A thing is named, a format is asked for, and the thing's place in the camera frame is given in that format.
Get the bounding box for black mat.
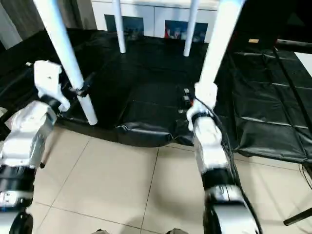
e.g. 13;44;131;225
0;28;312;164

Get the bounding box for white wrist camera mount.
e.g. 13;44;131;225
33;60;71;113
186;82;218;131

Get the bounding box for black folding table frame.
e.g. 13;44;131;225
40;129;312;226

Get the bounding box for white cabinet with glass doors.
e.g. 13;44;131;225
91;0;220;43

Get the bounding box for white plastic table leg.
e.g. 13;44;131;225
34;0;98;126
199;0;246;86
182;0;201;57
112;0;127;54

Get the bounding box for black metal bar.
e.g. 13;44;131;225
276;39;312;49

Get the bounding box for grey curtain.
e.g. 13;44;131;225
0;0;98;49

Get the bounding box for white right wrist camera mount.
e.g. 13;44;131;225
186;82;218;131

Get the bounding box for dark tangled cables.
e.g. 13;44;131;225
298;162;312;191

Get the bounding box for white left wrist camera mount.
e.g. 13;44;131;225
33;60;71;113

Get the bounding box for white flat panel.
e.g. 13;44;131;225
294;51;312;72

